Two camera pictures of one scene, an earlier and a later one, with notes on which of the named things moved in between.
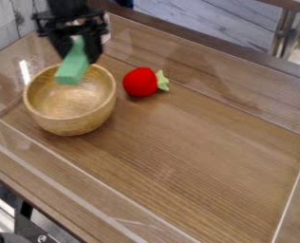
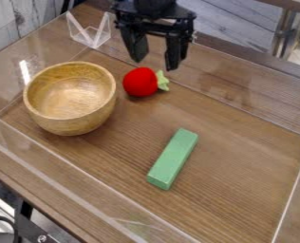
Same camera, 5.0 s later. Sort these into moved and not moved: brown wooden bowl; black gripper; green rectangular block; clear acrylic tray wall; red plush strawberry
Moved: green rectangular block; black gripper
Not moved: brown wooden bowl; clear acrylic tray wall; red plush strawberry
